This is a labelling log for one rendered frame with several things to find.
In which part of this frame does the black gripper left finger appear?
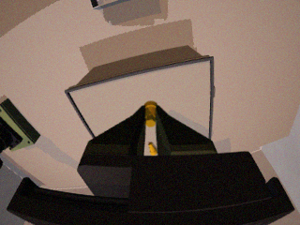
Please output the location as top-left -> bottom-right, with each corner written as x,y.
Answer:
83,105 -> 145,156

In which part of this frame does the yellow wire connector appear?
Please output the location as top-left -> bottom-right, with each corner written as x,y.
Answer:
144,101 -> 157,127
148,142 -> 157,156

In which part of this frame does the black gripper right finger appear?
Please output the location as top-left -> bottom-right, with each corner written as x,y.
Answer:
156,105 -> 218,156

